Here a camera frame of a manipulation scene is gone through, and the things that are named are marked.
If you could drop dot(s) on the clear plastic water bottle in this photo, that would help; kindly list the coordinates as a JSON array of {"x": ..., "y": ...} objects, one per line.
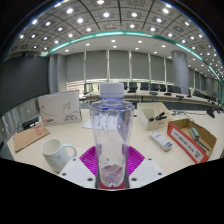
[{"x": 111, "y": 133}]

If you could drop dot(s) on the small grey-green block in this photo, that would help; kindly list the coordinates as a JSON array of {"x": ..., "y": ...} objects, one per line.
[{"x": 194, "y": 134}]

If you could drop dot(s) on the round ceiling lights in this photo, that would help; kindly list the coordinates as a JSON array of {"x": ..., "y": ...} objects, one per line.
[{"x": 106, "y": 14}]

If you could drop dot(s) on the white remote control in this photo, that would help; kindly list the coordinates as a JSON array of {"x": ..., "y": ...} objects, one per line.
[{"x": 160, "y": 140}]

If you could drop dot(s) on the black marker pen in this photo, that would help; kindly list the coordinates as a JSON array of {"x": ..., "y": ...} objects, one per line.
[{"x": 203, "y": 145}]

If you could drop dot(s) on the flat brown cardboard sheet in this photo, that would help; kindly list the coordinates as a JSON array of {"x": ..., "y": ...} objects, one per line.
[{"x": 30, "y": 137}]

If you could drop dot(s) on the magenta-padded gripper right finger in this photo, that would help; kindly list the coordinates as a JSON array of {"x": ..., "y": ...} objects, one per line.
[{"x": 136, "y": 160}]

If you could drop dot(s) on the row of black office chairs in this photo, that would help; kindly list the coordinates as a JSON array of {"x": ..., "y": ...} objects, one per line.
[{"x": 133, "y": 86}]

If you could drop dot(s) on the white ceramic mug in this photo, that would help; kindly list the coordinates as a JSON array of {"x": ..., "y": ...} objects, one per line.
[{"x": 53, "y": 153}]

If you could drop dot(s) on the large white cardboard box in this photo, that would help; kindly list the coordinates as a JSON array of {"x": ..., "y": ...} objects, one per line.
[{"x": 58, "y": 108}]

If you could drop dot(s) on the open brown red-labelled cardboard box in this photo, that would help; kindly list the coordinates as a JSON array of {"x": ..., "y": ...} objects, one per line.
[{"x": 181, "y": 140}]

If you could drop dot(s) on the black flat device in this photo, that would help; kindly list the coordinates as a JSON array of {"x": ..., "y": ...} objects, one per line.
[{"x": 30, "y": 122}]

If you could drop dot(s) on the white paper sheet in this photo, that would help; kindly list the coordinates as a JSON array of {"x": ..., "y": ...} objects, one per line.
[{"x": 87, "y": 124}]

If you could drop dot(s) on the black hand tool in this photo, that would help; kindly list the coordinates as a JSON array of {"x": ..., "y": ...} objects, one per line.
[{"x": 160, "y": 117}]

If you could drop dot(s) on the small open white box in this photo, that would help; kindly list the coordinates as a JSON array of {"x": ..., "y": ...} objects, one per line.
[{"x": 146, "y": 120}]

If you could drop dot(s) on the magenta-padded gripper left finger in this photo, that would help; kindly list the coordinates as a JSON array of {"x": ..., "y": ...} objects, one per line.
[{"x": 87, "y": 160}]

